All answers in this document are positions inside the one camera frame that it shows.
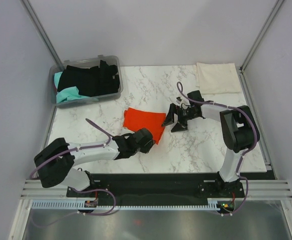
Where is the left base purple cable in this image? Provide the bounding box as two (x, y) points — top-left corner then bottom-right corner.
(70, 187), (118, 217)

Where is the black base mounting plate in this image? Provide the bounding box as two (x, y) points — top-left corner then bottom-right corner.
(65, 171), (276, 207)

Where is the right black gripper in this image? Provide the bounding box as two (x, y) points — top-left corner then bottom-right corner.
(161, 103), (197, 133)

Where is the left aluminium frame post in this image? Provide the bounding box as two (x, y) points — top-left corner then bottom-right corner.
(20, 0), (65, 70)

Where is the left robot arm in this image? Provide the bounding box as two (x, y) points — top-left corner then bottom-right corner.
(34, 128), (155, 197)

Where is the right aluminium frame post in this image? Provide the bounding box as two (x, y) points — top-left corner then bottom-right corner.
(239, 0), (286, 74)

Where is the black garment in bin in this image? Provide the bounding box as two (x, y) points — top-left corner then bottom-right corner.
(55, 60), (120, 97)

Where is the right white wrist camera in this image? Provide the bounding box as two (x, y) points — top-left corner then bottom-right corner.
(176, 96), (182, 105)

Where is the cream folded cloth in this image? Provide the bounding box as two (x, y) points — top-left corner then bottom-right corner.
(195, 62), (241, 95)

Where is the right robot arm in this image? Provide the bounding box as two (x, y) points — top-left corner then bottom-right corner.
(162, 90), (260, 197)

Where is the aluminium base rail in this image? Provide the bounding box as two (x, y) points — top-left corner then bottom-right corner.
(20, 180), (292, 200)

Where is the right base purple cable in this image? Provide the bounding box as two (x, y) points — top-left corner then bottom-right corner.
(215, 176), (249, 218)

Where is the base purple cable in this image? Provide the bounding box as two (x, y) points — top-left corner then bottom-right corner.
(215, 176), (249, 218)
(70, 187), (118, 217)

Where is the orange t-shirt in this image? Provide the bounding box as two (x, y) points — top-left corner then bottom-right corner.
(123, 107), (166, 145)

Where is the teal garment in bin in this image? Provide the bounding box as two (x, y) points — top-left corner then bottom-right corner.
(54, 71), (87, 104)

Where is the clear plastic storage bin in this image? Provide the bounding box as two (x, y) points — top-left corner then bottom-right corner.
(49, 55), (124, 108)

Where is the aluminium frame post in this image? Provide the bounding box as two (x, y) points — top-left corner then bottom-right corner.
(239, 0), (286, 74)
(20, 0), (65, 70)

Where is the white slotted cable duct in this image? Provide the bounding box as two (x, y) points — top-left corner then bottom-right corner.
(30, 198), (244, 211)

